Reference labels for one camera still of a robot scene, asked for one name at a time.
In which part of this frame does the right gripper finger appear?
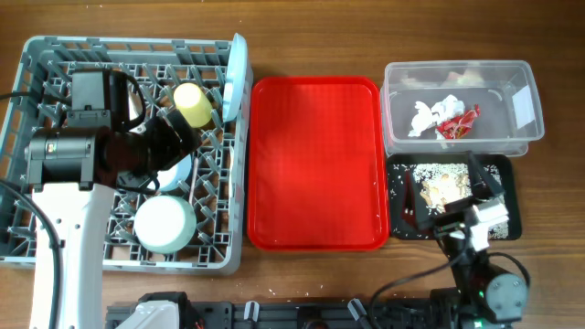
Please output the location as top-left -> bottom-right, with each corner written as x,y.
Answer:
467,152 -> 505,200
402,171 -> 431,230

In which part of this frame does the food scraps and rice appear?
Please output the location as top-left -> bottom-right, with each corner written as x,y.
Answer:
390,163 -> 511,239

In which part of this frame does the red snack wrapper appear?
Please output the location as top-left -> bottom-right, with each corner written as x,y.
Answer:
436,104 -> 481,140

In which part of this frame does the yellow plastic cup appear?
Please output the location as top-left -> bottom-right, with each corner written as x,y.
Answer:
174,82 -> 213,128

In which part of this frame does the green bowl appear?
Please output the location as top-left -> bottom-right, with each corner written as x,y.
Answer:
133,196 -> 197,254

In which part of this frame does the white tissue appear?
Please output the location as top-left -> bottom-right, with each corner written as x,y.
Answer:
408,95 -> 465,137

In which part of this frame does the white plastic spoon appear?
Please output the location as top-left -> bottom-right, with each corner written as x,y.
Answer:
229,146 -> 235,194

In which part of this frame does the light blue plate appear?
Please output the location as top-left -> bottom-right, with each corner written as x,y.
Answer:
222,33 -> 248,122

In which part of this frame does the white plastic fork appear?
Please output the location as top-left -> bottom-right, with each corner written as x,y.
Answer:
187,156 -> 199,206

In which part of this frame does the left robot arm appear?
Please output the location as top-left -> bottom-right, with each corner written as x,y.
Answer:
25,69 -> 199,328

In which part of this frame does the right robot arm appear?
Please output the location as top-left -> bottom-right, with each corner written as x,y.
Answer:
401,153 -> 530,328

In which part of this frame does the grey dishwasher rack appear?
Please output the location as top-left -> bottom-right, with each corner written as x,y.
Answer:
1,36 -> 253,275

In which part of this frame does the black plastic tray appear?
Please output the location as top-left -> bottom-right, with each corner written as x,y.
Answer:
387,154 -> 522,240

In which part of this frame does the clear plastic bin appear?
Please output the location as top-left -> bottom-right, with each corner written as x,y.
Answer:
380,59 -> 545,156

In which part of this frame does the red plastic tray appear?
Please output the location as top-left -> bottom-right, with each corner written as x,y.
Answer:
247,76 -> 390,251

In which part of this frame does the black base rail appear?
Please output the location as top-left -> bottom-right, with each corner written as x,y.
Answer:
105,299 -> 440,329

